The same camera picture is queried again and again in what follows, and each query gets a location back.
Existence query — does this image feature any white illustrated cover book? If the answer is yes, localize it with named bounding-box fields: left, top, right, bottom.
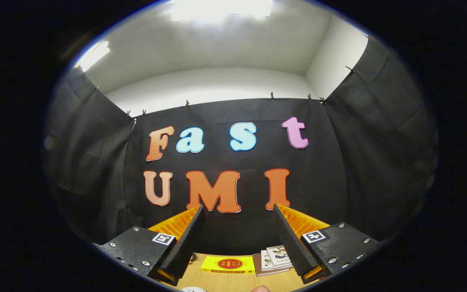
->
left=266, top=245, right=293, bottom=268
left=261, top=249, right=291, bottom=271

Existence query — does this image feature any ceiling light panel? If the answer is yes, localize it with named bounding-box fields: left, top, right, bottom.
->
left=75, top=40, right=111, bottom=73
left=171, top=0, right=274, bottom=21

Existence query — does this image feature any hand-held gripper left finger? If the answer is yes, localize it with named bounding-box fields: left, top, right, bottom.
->
left=94, top=205, right=206, bottom=286

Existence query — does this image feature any row of small black clips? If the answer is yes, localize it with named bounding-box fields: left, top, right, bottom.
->
left=94, top=33, right=370, bottom=118

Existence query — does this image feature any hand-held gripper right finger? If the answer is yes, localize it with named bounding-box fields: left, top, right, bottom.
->
left=273, top=204, right=382, bottom=284

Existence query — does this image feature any yellow book with red label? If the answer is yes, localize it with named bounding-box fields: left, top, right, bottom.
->
left=200, top=255, right=256, bottom=274

